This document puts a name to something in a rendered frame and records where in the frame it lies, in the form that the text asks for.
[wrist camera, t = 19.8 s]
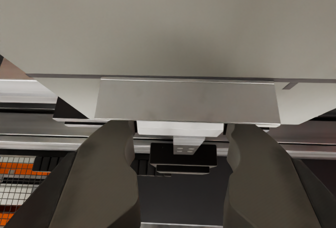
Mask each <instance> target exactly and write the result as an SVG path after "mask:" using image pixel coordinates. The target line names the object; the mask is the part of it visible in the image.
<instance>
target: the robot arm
mask: <svg viewBox="0 0 336 228"><path fill-rule="evenodd" d="M137 132H138V128H137V121H132V120H110V121H108V122H107V123H105V124H104V125H103V126H101V127H100V128H99V129H97V130H96V131H95V132H93V133H92V134H91V135H90V136H89V137H88V138H87V139H86V140H85V141H84V142H83V143H82V144H81V145H80V146H79V148H78V149H77V150H76V151H75V152H68V153H67V154H66V156H65V157H64V158H63V159H62V160H61V161H60V162H59V163H58V165H57V166H56V167H55V168H54V169H53V170H52V171H51V173H50V174H49V175H48V176H47V177H46V178H45V179H44V180H43V182H42V183H41V184H40V185H39V186H38V187H37V188H36V189H35V191H34V192H33V193H32V194H31V195H30V196H29V197H28V198H27V200H26V201H25V202H24V203H23V204H22V205H21V206H20V207H19V209H18V210H17V211H16V212H15V213H14V215H13V216H12V217H11V218H10V219H9V221H8V222H7V223H6V225H5V226H4V227H3V228H140V227H141V212H140V199H139V189H138V180H137V174H136V172H135V171H134V170H133V169H132V168H131V167H130V165H131V163H132V162H133V160H134V159H135V149H134V139H133V137H134V135H135V133H137ZM223 135H225V136H226V138H227V139H228V141H229V147H228V153H227V158H226V159H227V162H228V163H229V165H230V166H231V168H232V171H233V173H232V174H231V175H230V176H229V180H228V185H227V190H226V195H225V200H224V205H223V228H336V197H335V196H334V195H333V194H332V193H331V191H330V190H329V189H328V188H327V187H326V186H325V185H324V184H323V183H322V182H321V181H320V180H319V179H318V178H317V176H316V175H315V174H314V173H313V172H312V171H311V170H310V169H309V168H308V167H307V166H306V165H305V164H304V163H303V161H302V160H301V159H295V158H292V157H291V156H290V155H289V154H288V153H287V151H286V150H285V149H284V148H283V147H282V146H281V145H280V144H279V143H278V142H277V141H276V140H275V139H273V138H272V137H271V136H270V135H269V134H267V133H266V132H265V131H264V130H262V129H261V128H259V127H258V126H257V125H255V124H230V123H224V124H223Z"/></svg>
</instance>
